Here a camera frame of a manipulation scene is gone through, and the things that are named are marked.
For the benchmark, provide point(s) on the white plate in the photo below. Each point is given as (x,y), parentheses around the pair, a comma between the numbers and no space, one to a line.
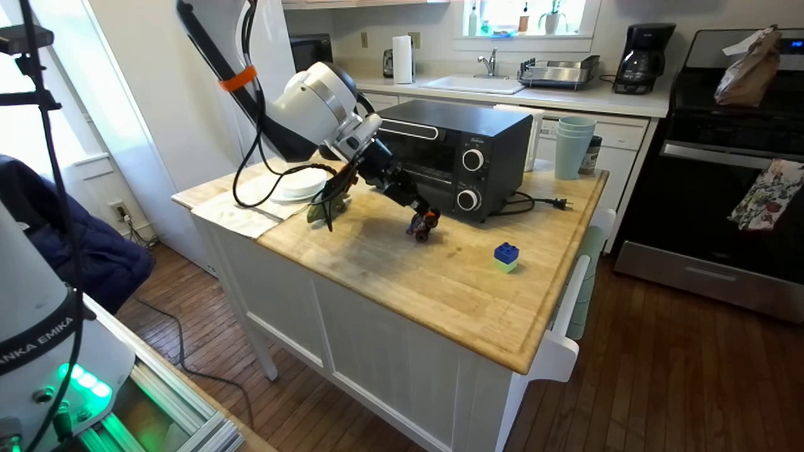
(301,186)

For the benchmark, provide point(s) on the purple toy monster truck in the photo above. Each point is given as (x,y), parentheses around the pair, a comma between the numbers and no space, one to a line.
(426,231)

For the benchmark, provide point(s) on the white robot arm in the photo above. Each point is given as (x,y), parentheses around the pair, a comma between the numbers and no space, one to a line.
(327,112)

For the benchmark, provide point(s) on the dark blue cloth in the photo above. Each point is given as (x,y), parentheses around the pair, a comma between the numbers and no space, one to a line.
(80,246)

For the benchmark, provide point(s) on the black camera on tripod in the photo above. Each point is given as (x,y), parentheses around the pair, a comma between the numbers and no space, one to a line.
(23,43)

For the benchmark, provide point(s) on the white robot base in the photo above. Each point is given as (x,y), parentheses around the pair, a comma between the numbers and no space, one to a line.
(58,364)

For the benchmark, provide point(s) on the white cloth mat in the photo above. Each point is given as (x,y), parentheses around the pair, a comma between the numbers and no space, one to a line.
(249,210)

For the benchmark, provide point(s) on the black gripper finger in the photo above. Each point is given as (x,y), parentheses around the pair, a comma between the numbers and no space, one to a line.
(430,212)
(416,221)

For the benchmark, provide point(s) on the black power cord plug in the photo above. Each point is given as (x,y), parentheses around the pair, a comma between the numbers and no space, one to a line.
(526,201)

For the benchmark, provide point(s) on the white paper towel roll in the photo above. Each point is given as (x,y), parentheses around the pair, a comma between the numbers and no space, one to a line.
(403,59)

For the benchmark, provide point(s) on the blue green toy block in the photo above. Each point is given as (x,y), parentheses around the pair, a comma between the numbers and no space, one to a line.
(506,256)

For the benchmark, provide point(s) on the black coffee maker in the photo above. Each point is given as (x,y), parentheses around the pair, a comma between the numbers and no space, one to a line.
(645,59)

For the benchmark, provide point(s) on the chrome sink faucet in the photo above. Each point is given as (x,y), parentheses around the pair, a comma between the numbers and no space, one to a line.
(489,64)

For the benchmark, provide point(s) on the black toaster oven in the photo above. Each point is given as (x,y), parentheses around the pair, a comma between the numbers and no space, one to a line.
(465,157)

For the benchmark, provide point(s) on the black stainless stove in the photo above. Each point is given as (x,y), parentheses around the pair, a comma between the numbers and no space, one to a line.
(683,225)

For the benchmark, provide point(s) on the floral dish towel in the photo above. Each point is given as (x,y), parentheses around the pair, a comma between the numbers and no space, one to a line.
(771,197)

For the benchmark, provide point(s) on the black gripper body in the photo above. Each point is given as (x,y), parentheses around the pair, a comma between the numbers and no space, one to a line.
(386,175)

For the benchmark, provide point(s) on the silver dish rack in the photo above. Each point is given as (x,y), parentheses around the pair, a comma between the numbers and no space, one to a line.
(560,74)

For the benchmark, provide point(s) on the light green stacked cups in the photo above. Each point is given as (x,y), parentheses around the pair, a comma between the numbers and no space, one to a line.
(571,142)

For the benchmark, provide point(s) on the brown paper bag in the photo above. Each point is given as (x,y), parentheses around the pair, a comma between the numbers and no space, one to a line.
(754,64)

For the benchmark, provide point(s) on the white kitchen island cabinet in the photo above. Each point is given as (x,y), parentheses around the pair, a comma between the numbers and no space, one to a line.
(433,338)

